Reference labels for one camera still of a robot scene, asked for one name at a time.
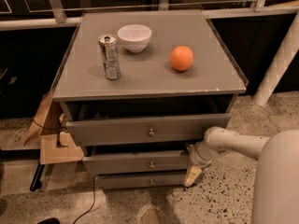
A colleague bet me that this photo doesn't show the black cable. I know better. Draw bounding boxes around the black cable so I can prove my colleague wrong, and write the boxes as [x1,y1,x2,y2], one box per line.
[72,175,98,224]

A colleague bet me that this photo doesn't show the brown cardboard pieces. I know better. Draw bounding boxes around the brown cardboard pieces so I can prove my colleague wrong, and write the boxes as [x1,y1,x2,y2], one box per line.
[24,91,83,164]

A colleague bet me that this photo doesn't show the grey drawer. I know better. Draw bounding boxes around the grey drawer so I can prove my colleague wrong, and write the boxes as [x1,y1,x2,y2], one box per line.
[83,150,189,175]
[67,113,231,147]
[98,171,186,189]

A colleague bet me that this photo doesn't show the grey bottom drawer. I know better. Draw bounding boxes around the grey bottom drawer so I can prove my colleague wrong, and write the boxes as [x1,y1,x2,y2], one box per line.
[98,171,186,189]

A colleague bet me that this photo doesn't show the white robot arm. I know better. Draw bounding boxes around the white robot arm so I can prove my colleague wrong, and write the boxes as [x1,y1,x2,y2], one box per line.
[185,126,299,224]

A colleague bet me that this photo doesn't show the orange fruit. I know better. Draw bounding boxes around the orange fruit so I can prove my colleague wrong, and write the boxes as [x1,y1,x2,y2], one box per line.
[170,46,193,72]

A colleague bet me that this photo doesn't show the black bar on floor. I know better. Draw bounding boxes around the black bar on floor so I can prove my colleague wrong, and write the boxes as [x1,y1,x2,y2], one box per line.
[29,163,45,191]

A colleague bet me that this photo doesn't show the metal railing frame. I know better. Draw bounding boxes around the metal railing frame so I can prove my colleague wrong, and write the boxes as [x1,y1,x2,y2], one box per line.
[0,0,299,31]

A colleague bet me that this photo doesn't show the grey top drawer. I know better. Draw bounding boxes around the grey top drawer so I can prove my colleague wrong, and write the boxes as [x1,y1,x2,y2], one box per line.
[67,113,231,147]

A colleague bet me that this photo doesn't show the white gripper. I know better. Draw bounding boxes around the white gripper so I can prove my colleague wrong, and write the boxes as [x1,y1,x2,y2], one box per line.
[184,141,219,187]

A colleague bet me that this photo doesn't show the silver drink can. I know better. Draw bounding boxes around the silver drink can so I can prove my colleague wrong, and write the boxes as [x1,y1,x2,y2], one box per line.
[98,34,121,80]

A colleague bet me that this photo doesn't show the white ceramic bowl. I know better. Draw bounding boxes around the white ceramic bowl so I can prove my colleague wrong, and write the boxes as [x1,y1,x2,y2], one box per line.
[118,24,152,53]

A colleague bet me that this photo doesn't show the grey drawer cabinet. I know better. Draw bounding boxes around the grey drawer cabinet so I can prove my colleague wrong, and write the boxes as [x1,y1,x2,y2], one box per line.
[50,10,249,191]

